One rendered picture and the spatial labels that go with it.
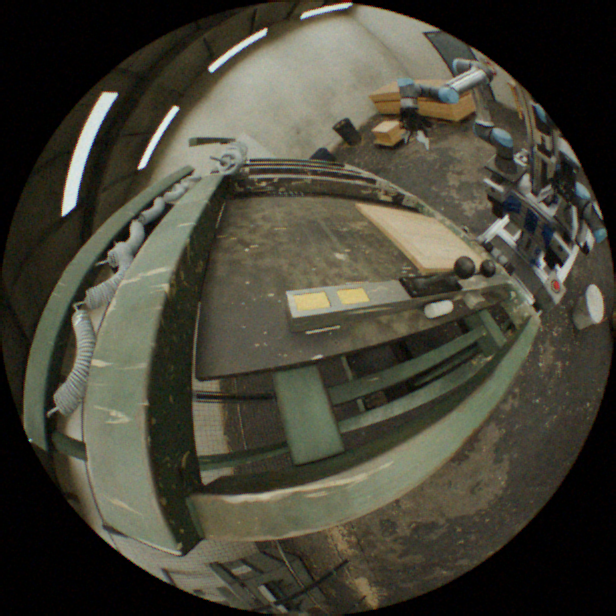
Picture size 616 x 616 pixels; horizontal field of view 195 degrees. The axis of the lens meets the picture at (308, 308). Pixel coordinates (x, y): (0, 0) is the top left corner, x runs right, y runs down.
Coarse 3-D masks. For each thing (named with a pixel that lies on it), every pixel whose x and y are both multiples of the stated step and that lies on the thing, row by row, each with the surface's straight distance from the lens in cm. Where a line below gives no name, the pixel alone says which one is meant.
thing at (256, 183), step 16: (208, 176) 87; (240, 176) 88; (256, 176) 92; (272, 176) 89; (288, 176) 91; (304, 176) 95; (240, 192) 89; (320, 192) 95; (336, 192) 98; (352, 192) 102; (368, 192) 107; (384, 192) 113; (400, 192) 122
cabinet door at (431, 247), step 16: (368, 208) 81; (384, 208) 91; (384, 224) 69; (400, 224) 78; (416, 224) 89; (432, 224) 106; (400, 240) 61; (416, 240) 70; (432, 240) 80; (448, 240) 94; (416, 256) 57; (432, 256) 64; (448, 256) 74
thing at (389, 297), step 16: (320, 288) 28; (336, 288) 29; (352, 288) 30; (368, 288) 32; (384, 288) 34; (400, 288) 36; (464, 288) 54; (480, 288) 66; (496, 288) 89; (288, 304) 26; (336, 304) 27; (352, 304) 28; (368, 304) 29; (384, 304) 31; (400, 304) 34; (416, 304) 39; (288, 320) 28; (304, 320) 25; (320, 320) 27; (336, 320) 28; (352, 320) 30
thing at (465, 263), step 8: (464, 256) 33; (456, 264) 32; (464, 264) 31; (472, 264) 32; (448, 272) 34; (456, 272) 32; (464, 272) 32; (472, 272) 32; (416, 280) 38; (424, 280) 37; (432, 280) 36
